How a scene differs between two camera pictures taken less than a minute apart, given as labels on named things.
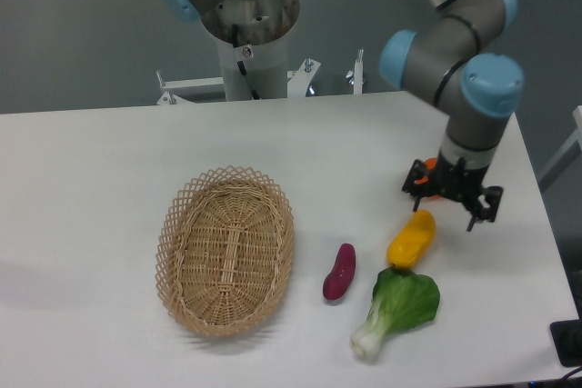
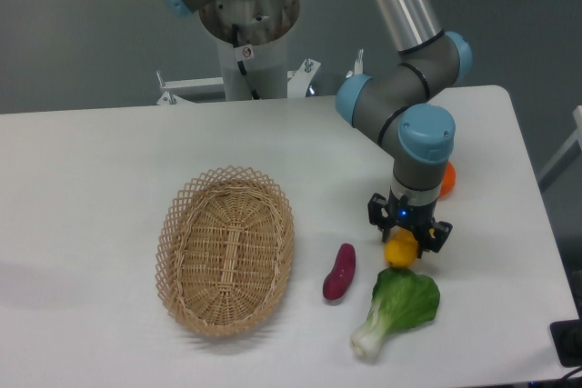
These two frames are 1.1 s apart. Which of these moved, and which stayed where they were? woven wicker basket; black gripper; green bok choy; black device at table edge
Moved: black gripper
Stayed: black device at table edge; woven wicker basket; green bok choy
